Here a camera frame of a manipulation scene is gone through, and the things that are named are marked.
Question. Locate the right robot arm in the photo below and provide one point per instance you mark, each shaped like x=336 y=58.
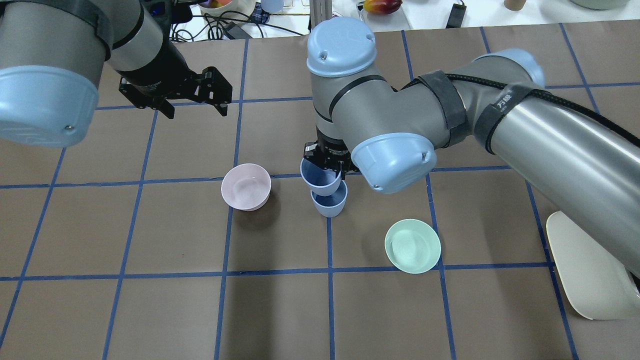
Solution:
x=585 y=164

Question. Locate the pink bowl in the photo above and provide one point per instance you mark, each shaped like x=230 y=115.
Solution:
x=246 y=187

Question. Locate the mint green bowl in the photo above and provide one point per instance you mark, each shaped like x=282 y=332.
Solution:
x=413 y=246

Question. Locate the blue cup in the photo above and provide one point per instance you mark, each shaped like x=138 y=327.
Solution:
x=320 y=181
x=331 y=205

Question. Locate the cardboard tube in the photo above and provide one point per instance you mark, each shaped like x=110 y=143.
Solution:
x=514 y=5

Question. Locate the red apple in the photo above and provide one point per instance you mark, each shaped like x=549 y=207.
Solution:
x=381 y=7

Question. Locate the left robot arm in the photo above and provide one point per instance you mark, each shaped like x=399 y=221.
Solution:
x=52 y=57

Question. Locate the black power adapter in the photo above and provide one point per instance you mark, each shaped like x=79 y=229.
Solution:
x=456 y=15

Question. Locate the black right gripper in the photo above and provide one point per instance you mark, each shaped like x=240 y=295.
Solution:
x=330 y=145

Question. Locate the cream white toaster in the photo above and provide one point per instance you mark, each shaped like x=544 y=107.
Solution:
x=597 y=285

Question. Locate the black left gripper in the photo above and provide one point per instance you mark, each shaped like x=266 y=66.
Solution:
x=155 y=74

